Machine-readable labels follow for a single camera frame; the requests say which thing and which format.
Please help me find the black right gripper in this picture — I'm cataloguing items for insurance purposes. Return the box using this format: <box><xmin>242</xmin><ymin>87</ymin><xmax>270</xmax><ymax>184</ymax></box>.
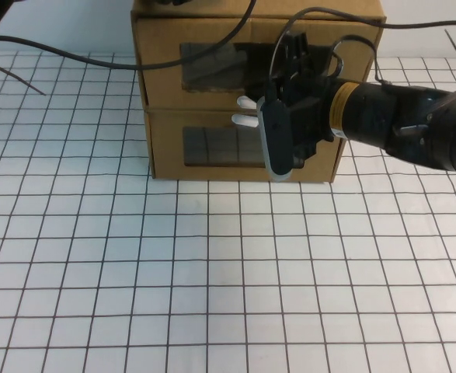
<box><xmin>270</xmin><ymin>32</ymin><xmax>336</xmax><ymax>170</ymax></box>

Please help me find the white plastic drawer handle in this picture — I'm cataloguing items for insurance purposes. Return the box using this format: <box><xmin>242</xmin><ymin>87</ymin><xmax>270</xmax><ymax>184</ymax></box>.
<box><xmin>236</xmin><ymin>95</ymin><xmax>260</xmax><ymax>111</ymax></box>
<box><xmin>231</xmin><ymin>113</ymin><xmax>260</xmax><ymax>130</ymax></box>

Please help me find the windowed cardboard drawer with scuffed film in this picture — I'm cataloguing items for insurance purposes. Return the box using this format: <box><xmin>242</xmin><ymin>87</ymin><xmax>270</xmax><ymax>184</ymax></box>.
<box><xmin>135</xmin><ymin>17</ymin><xmax>381</xmax><ymax>110</ymax></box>

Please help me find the cardboard shoe box outer shell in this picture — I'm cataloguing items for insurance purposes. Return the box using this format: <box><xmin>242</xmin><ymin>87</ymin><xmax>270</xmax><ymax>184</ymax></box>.
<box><xmin>129</xmin><ymin>0</ymin><xmax>387</xmax><ymax>113</ymax></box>

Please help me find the lower cardboard drawer with window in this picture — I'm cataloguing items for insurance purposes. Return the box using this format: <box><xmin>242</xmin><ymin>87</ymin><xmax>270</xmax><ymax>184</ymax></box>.
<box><xmin>144</xmin><ymin>103</ymin><xmax>347</xmax><ymax>184</ymax></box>

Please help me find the white grid-patterned tablecloth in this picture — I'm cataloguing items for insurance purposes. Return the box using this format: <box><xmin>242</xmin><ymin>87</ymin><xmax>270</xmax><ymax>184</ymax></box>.
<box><xmin>0</xmin><ymin>52</ymin><xmax>456</xmax><ymax>373</ymax></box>

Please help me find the short looped black gripper cable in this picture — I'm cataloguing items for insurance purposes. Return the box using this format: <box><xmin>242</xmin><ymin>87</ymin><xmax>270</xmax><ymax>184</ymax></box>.
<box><xmin>329</xmin><ymin>34</ymin><xmax>392</xmax><ymax>85</ymax></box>

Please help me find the oval black wrist camera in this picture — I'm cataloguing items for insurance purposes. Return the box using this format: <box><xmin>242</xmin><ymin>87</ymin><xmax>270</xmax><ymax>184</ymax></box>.
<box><xmin>256</xmin><ymin>96</ymin><xmax>294</xmax><ymax>183</ymax></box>

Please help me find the long black camera cable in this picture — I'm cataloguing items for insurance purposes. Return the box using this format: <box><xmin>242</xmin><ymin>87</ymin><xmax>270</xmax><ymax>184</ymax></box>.
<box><xmin>266</xmin><ymin>9</ymin><xmax>456</xmax><ymax>102</ymax></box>

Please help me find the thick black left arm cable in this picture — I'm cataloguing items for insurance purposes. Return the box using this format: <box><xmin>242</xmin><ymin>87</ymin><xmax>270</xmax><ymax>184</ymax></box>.
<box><xmin>0</xmin><ymin>0</ymin><xmax>258</xmax><ymax>71</ymax></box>

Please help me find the thin brown cable tie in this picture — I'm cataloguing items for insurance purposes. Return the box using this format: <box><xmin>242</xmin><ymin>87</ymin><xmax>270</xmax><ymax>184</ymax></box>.
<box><xmin>0</xmin><ymin>56</ymin><xmax>47</xmax><ymax>96</ymax></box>

